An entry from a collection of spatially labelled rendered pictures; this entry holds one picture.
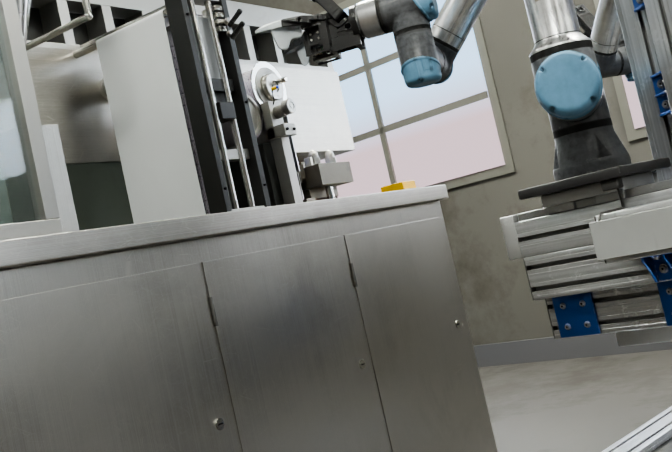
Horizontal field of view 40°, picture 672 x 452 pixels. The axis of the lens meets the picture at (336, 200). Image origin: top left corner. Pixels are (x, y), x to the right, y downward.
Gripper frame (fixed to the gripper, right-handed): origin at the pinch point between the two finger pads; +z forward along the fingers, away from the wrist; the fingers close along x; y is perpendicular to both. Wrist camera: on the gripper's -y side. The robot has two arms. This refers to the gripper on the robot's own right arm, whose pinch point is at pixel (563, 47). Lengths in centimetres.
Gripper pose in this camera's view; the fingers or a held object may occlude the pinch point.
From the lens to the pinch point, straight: 290.2
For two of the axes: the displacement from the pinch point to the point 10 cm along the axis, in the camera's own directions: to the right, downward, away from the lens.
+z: -3.3, 1.4, 9.3
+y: 3.4, 9.4, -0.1
